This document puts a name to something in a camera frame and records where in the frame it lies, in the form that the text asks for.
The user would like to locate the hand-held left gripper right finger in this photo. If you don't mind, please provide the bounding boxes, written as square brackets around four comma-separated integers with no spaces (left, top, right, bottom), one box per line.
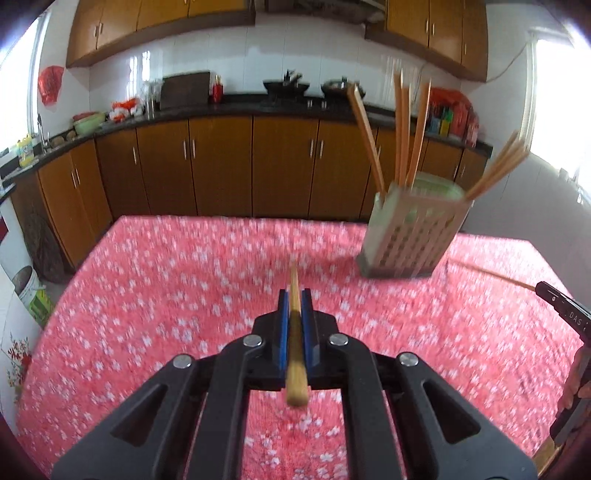
[301,288,540,480]

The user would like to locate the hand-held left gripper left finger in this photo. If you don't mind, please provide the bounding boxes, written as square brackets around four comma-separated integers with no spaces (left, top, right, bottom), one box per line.
[51,290,290,480]

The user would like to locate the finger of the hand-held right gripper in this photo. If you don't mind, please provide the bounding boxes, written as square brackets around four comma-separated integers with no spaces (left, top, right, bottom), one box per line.
[534,281,591,334]

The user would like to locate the white perforated utensil holder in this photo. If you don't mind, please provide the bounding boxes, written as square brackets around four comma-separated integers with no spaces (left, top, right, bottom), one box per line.
[358,173,474,280]

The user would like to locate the person's right hand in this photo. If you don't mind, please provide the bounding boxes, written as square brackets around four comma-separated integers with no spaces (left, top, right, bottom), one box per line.
[558,344,591,416]

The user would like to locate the red floral tablecloth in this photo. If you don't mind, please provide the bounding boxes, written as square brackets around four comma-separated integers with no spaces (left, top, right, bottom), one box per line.
[14,215,583,480]

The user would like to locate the long brown base cabinets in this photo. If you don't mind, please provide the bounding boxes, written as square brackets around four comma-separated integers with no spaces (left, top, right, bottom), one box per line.
[95,114,490,220]

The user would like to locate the bright window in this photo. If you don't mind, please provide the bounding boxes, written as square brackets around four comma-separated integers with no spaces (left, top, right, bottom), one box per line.
[530,39,591,206]

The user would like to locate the red bag of packets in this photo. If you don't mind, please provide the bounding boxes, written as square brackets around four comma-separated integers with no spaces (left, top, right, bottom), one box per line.
[427,87,481,147]

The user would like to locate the short brown base cabinets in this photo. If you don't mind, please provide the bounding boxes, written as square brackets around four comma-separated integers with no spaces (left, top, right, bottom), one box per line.
[9,138,114,273]

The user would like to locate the white bucket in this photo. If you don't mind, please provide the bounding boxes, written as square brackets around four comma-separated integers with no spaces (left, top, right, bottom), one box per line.
[11,265,52,325]

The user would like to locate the brown woven sack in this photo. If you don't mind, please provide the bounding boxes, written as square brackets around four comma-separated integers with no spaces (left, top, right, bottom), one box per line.
[22,210,66,283]

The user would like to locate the black wok with lid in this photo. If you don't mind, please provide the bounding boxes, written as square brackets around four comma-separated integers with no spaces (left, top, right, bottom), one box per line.
[321,78,366,100]

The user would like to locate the dark cutting board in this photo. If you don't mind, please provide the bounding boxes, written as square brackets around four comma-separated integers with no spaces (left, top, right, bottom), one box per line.
[159,71,211,110]

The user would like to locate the clear glass jars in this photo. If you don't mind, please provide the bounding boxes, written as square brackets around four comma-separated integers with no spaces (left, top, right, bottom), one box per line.
[142,80,161,114]

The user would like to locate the red and white bags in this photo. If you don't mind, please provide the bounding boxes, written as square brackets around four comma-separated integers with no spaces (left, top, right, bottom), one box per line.
[110,97,145,123]

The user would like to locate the green bowl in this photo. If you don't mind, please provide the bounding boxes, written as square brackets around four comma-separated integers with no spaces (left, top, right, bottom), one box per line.
[72,112,106,136]

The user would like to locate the yellow bottle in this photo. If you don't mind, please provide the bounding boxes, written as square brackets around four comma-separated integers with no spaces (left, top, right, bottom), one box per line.
[17,136,36,168]

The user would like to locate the red plastic bag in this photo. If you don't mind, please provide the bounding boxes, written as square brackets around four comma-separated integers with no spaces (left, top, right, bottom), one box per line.
[38,65,65,108]

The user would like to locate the wall cable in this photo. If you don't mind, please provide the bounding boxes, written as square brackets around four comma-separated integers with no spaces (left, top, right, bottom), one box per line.
[485,41,533,80]

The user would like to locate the black wok with handle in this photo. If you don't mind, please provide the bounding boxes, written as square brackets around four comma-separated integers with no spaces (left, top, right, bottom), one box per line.
[262,69,311,96]

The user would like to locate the brown corner wall cabinets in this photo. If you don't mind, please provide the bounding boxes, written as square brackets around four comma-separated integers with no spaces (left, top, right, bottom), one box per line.
[365,0,489,83]

